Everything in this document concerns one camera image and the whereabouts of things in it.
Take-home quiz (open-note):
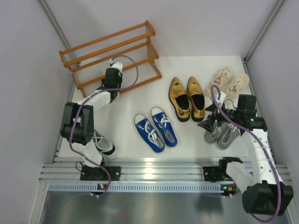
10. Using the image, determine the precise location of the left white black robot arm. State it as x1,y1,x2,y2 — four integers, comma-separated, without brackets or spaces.
60,67,122,181

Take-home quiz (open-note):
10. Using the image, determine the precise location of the perforated grey cable tray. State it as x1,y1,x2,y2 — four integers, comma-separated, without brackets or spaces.
48,182,234,193

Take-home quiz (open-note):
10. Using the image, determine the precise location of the orange wooden shoe shelf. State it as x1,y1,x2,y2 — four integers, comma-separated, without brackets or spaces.
59,21,162,97

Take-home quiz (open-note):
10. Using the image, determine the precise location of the right beige sneaker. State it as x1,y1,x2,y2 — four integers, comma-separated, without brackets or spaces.
224,74,250,100

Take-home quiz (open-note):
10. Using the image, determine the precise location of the black white sneaker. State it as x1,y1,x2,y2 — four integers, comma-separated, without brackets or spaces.
93,130,118,160

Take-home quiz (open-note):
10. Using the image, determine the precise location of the left grey canvas sneaker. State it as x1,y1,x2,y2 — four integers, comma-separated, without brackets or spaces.
204,121,221,144

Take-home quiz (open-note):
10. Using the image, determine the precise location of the left blue canvas sneaker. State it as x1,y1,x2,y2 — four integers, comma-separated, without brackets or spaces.
134,113,165,154

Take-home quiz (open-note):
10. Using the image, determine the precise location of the beige sneaker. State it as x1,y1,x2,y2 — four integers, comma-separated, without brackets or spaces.
224,74,250,100
205,67,234,98

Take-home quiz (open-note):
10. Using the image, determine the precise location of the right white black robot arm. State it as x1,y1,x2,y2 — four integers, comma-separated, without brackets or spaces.
198,92,294,216

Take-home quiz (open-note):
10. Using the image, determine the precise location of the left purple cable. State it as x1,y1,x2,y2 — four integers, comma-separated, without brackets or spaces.
69,56,141,199

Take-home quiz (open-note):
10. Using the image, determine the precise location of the purple cable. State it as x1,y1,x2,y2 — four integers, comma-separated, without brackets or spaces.
69,56,141,199
210,84,285,222

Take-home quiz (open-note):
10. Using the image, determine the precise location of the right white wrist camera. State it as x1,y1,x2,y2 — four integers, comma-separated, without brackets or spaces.
214,91,226,104

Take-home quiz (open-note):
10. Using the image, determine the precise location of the aluminium rail frame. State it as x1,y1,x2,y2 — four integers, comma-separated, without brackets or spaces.
38,157,292,182

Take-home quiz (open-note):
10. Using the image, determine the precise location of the grey canvas sneaker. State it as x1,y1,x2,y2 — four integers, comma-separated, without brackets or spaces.
204,121,221,144
216,123,240,150

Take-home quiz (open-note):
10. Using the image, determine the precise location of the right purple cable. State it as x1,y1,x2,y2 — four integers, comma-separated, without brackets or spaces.
210,84,285,222

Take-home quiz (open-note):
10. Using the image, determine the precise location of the right blue canvas sneaker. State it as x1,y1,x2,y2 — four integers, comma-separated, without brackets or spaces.
150,107,178,148

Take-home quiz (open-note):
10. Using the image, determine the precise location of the left beige sneaker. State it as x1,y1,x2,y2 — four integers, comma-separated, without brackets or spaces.
205,67,234,98

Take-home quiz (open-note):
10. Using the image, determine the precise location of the blue canvas sneaker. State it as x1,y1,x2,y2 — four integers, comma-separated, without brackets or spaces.
150,107,178,148
134,113,165,154

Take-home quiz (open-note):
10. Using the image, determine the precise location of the gold loafer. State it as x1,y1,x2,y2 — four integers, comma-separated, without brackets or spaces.
168,77,191,122
187,77,206,122

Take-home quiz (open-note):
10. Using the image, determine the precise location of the right grey canvas sneaker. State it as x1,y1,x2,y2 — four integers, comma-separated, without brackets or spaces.
216,123,240,150

